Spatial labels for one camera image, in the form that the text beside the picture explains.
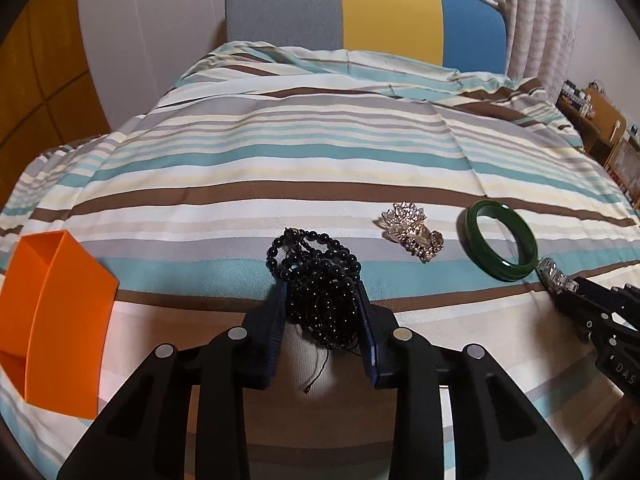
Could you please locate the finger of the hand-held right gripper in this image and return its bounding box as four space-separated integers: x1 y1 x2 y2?
553 291 615 344
571 276 640 329

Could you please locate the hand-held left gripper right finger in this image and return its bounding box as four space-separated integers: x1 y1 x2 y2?
356 282 584 480

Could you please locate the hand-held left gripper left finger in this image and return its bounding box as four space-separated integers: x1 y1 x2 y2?
56 280 289 480

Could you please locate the silver metal bracelet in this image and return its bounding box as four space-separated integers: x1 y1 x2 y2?
539 256 577 293

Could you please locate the black bead bracelet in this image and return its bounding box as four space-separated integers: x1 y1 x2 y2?
266 227 362 396

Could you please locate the orange box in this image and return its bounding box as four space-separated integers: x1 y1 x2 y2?
0 230 121 418

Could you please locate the crystal brooch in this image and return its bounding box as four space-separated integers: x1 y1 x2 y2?
378 201 445 263

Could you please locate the green jade bangle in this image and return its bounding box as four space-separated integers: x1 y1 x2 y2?
457 199 540 282

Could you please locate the cane back chair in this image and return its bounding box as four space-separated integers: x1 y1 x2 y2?
606 136 640 211

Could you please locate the striped bed sheet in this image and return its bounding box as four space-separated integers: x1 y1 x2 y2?
0 42 640 480

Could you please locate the wooden side shelf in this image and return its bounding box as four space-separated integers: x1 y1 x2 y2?
582 85 629 171

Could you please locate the wooden desk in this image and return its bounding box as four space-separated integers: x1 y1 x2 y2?
555 80 601 156

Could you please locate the patterned white curtain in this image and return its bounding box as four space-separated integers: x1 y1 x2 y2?
465 0 582 102

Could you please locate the grey yellow blue headboard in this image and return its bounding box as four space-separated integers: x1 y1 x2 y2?
224 0 508 76

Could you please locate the wooden wardrobe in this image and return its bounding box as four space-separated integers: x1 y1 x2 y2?
0 0 112 201

